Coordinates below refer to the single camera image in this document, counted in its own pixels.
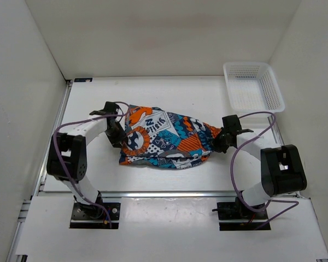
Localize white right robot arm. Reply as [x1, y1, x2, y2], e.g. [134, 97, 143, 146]
[213, 112, 307, 218]

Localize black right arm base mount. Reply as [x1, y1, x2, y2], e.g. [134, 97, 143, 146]
[212, 201, 271, 231]

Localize white perforated plastic basket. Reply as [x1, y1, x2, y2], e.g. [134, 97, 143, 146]
[223, 62, 285, 113]

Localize aluminium right frame rail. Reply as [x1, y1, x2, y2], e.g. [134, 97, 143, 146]
[272, 118, 328, 251]

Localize colourful patterned shorts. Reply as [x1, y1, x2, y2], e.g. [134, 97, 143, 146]
[119, 105, 222, 170]

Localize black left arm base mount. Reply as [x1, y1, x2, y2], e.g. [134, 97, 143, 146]
[69, 202, 121, 230]

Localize aluminium left frame rail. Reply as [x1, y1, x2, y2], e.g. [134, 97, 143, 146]
[5, 78, 73, 262]

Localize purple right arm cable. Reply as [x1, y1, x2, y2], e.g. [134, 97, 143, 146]
[231, 110, 300, 230]

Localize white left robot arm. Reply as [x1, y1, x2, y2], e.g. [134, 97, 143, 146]
[46, 102, 129, 218]

